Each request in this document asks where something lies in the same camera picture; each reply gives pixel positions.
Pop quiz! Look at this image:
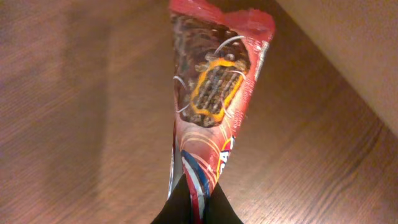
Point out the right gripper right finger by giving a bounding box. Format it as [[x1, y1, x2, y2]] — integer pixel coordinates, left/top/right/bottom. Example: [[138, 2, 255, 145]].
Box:
[[203, 183, 243, 224]]

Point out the orange-brown chocolate bar wrapper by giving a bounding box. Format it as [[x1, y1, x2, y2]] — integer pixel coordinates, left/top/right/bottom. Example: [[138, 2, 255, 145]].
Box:
[[169, 0, 275, 223]]

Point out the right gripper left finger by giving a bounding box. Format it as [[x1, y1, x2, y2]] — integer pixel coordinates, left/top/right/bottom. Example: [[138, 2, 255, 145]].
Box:
[[151, 174, 193, 224]]

